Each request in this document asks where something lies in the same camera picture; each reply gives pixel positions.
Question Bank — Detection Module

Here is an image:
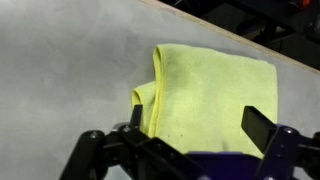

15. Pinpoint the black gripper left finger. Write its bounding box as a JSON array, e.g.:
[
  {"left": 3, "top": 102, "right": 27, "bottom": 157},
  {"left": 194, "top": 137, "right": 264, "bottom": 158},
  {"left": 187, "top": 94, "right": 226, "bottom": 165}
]
[{"left": 59, "top": 105, "right": 214, "bottom": 180}]

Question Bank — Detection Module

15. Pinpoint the yellow-green microfiber towel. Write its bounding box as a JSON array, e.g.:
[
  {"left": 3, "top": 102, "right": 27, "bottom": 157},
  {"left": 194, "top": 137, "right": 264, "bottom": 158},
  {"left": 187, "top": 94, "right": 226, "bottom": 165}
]
[{"left": 131, "top": 44, "right": 278, "bottom": 158}]

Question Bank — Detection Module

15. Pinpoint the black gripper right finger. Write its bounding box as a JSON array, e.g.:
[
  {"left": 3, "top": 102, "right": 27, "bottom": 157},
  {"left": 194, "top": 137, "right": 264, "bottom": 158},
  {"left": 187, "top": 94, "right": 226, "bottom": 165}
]
[{"left": 241, "top": 106, "right": 320, "bottom": 180}]

